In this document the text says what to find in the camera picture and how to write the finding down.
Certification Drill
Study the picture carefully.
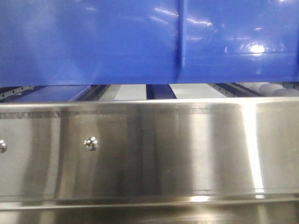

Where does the blue plastic bin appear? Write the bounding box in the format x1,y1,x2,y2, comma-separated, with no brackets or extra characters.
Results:
0,0,299,87

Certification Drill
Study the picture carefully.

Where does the white conveyor roller front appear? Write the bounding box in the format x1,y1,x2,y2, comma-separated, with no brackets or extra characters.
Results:
272,88,299,97

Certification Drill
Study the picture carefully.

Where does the right dome screw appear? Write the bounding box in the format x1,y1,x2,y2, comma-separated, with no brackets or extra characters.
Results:
83,136,98,151

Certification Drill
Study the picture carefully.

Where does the dome screw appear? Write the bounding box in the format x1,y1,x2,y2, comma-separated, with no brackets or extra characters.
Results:
0,140,7,154
83,136,98,151

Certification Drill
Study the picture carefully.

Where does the stainless steel side panel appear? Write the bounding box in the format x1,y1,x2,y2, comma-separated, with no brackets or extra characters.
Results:
0,97,299,224

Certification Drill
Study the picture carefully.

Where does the left dome screw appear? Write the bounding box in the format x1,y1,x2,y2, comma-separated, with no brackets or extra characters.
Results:
0,140,7,154

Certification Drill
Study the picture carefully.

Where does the dark metal frame rail left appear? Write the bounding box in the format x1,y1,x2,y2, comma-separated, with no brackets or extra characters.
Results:
69,85,110,102

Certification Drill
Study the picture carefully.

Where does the dark metal frame rail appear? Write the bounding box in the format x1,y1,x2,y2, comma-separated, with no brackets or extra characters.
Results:
208,83,264,98
69,85,110,102

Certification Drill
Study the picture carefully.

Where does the dark metal frame rail right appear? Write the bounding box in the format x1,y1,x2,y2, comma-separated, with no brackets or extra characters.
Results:
208,83,264,98

